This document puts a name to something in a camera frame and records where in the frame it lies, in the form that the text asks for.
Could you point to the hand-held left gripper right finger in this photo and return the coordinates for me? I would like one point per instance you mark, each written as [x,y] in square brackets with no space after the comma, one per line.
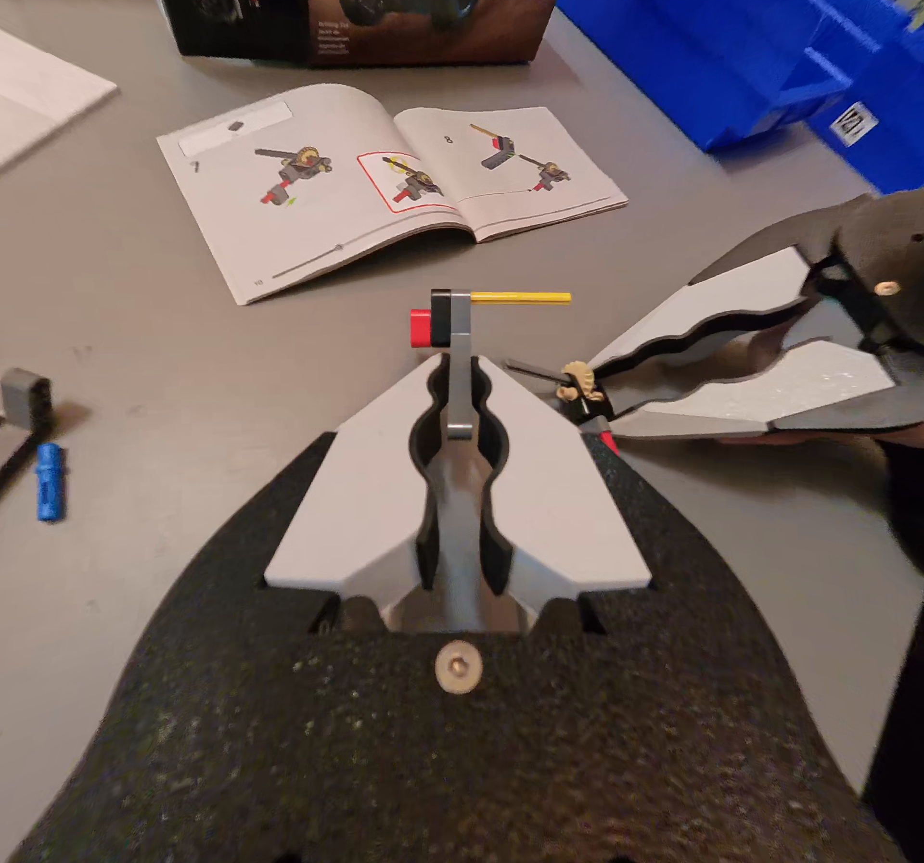
[570,509]

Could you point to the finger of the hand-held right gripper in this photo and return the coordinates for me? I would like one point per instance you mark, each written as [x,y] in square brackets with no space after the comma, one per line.
[794,390]
[722,293]

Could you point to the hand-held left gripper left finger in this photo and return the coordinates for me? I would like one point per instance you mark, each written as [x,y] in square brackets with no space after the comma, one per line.
[339,509]

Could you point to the tan gear lego assembly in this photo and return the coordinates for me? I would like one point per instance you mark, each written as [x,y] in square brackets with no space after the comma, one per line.
[577,376]

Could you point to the grey lego beam assembly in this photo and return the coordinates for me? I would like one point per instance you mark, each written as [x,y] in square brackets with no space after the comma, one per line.
[460,372]

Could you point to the person's right forearm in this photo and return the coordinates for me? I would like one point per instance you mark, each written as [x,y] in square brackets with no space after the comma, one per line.
[906,509]

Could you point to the lego instruction booklet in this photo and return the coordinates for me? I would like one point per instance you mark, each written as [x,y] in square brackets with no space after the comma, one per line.
[289,228]

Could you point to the blue lego pin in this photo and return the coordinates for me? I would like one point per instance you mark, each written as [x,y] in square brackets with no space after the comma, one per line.
[49,480]

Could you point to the black lego axle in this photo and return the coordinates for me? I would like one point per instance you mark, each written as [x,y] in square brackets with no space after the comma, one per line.
[21,455]

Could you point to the grey lego connector piece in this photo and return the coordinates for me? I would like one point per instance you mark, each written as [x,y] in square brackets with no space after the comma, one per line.
[25,390]

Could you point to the blue plastic bin with label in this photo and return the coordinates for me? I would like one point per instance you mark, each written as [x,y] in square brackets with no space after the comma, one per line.
[895,84]

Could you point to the large blue plastic bin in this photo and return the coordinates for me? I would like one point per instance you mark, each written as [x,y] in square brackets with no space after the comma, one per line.
[686,26]

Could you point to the person's dark clothing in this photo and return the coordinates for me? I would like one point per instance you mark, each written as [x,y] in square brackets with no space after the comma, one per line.
[902,805]

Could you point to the white paper sheet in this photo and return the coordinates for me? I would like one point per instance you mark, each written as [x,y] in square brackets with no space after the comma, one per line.
[43,91]

